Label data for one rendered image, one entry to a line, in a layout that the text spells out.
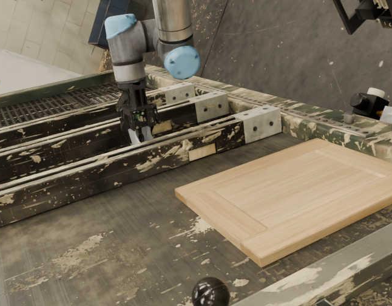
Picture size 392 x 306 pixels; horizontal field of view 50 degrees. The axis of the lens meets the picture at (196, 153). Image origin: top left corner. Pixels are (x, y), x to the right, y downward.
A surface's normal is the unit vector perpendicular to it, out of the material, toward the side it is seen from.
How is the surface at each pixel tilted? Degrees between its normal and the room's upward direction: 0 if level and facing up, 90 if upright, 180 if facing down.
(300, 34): 0
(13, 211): 90
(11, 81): 90
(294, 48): 0
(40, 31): 90
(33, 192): 90
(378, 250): 59
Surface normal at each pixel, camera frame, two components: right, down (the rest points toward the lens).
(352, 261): -0.14, -0.92
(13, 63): 0.46, 0.29
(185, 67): 0.31, 0.60
